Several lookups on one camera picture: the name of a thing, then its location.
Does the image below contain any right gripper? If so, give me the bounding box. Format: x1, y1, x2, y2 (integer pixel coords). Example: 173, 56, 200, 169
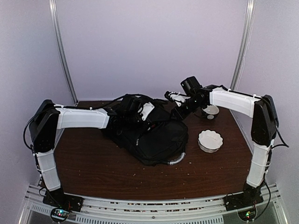
170, 97, 204, 121

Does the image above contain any black student backpack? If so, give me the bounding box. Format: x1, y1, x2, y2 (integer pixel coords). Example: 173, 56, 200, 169
102, 94, 189, 166

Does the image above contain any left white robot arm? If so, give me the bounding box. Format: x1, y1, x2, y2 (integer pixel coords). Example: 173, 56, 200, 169
24, 95, 156, 207

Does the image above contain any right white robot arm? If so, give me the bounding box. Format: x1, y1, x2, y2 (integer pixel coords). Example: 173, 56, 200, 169
164, 85, 281, 206

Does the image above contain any white cup black band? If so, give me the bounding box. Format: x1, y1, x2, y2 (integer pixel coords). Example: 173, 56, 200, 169
201, 105, 220, 120

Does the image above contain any white fluted ceramic bowl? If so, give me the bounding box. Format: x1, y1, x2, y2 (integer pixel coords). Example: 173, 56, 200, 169
198, 130, 223, 154

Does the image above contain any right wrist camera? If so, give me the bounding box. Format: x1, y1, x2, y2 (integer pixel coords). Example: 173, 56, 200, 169
180, 76, 202, 96

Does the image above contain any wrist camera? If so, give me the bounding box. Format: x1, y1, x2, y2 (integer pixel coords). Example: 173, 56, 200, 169
120, 94, 142, 114
180, 76, 202, 96

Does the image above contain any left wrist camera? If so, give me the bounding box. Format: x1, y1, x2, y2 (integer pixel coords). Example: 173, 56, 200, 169
120, 94, 142, 114

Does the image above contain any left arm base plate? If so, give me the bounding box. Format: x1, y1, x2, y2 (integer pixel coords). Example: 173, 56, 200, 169
43, 195, 84, 212

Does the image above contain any front aluminium rail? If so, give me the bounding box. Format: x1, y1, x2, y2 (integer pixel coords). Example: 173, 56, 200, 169
18, 183, 289, 224

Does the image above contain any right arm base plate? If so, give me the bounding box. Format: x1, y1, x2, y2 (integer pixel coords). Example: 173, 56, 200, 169
223, 193, 264, 211

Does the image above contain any right aluminium frame post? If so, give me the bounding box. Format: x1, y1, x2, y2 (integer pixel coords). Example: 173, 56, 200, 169
230, 0, 256, 90

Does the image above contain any aluminium frame post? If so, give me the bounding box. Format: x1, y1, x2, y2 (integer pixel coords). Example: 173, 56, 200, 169
49, 0, 78, 104
230, 0, 256, 90

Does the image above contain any left aluminium frame post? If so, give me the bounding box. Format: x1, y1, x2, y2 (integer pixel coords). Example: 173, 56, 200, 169
49, 0, 78, 104

